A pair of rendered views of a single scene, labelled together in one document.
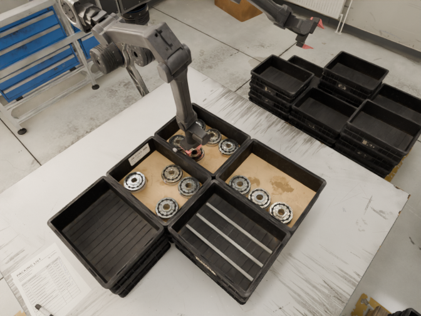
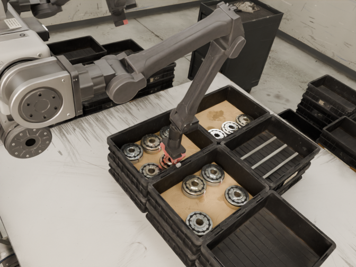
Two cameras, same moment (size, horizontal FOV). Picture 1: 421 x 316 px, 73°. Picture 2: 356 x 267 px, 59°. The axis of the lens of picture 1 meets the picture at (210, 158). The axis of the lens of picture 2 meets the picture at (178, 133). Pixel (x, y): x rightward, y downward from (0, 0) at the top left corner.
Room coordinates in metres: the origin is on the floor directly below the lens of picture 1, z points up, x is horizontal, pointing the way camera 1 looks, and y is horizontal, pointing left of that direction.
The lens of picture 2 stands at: (0.83, 1.01, 1.89)
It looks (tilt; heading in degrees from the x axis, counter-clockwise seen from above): 43 degrees down; 270
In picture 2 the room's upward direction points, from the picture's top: 10 degrees clockwise
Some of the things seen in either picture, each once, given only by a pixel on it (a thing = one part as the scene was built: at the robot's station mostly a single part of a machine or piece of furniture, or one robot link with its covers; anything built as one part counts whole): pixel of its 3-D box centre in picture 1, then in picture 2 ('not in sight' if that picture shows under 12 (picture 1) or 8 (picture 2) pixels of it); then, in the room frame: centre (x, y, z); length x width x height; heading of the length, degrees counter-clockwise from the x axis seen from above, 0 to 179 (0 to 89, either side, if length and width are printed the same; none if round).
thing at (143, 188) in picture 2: (202, 143); (161, 150); (0.90, 0.04, 0.87); 0.40 x 0.30 x 0.11; 47
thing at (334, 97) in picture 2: not in sight; (326, 112); (-0.36, -1.22, 0.37); 0.40 x 0.30 x 0.45; 135
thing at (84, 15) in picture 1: (92, 17); (82, 82); (1.08, 0.42, 1.45); 0.09 x 0.08 x 0.12; 135
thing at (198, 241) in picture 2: (158, 177); (210, 187); (0.68, 0.24, 0.92); 0.40 x 0.30 x 0.02; 47
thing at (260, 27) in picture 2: not in sight; (230, 54); (0.49, -1.78, 0.45); 0.60 x 0.45 x 0.90; 45
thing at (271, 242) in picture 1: (227, 236); (267, 154); (0.41, -0.06, 0.87); 0.40 x 0.30 x 0.11; 47
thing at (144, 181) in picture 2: (202, 136); (162, 142); (0.90, 0.04, 0.92); 0.40 x 0.30 x 0.02; 47
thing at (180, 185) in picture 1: (188, 185); (213, 172); (0.66, 0.11, 0.86); 0.10 x 0.10 x 0.01
